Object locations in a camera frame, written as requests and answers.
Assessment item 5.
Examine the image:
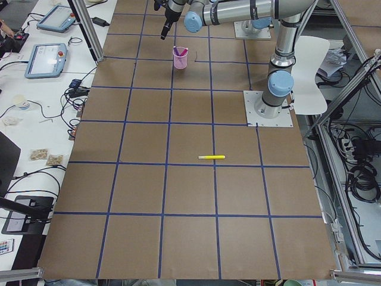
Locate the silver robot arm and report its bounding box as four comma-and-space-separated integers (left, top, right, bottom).
241, 17, 271, 34
154, 0, 316, 119

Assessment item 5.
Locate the snack bag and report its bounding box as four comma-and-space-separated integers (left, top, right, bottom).
29, 148, 49, 161
46, 154, 64, 166

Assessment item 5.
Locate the black monitor stand base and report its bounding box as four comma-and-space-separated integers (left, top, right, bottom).
1, 195, 54, 235

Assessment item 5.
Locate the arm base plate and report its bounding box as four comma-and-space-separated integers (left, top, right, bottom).
243, 91, 293, 128
234, 21, 271, 40

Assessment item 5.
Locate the pink mesh cup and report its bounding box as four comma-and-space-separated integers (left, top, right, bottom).
173, 46, 189, 70

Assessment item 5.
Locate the yellow highlighter pen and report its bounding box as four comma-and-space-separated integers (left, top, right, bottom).
198, 155, 226, 160

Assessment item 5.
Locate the blue usb hub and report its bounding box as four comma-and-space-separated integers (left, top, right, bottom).
69, 79, 82, 89

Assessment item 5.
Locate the far teach pendant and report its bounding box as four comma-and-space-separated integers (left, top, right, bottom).
36, 5, 76, 33

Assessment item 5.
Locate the pink highlighter pen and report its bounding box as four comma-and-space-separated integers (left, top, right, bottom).
180, 48, 188, 57

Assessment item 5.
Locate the white plastic chair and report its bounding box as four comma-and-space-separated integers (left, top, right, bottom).
291, 36, 330, 115

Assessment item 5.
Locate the white paper cup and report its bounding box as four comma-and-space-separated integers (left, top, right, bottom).
13, 95, 30, 110

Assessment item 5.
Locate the teach pendant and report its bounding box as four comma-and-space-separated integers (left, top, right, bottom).
24, 43, 67, 79
36, 5, 76, 33

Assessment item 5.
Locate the black power adapter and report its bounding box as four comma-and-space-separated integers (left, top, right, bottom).
92, 17, 110, 27

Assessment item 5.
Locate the purple highlighter pen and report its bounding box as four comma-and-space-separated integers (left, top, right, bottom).
173, 46, 183, 57

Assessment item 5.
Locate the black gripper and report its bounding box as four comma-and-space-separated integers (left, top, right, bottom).
160, 8, 179, 40

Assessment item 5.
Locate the small remote control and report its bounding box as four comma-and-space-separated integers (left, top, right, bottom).
0, 238, 14, 255

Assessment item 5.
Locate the aluminium frame post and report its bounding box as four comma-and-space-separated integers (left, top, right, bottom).
67, 0, 104, 63

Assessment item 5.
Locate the near teach pendant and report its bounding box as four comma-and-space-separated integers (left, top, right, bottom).
24, 43, 67, 79

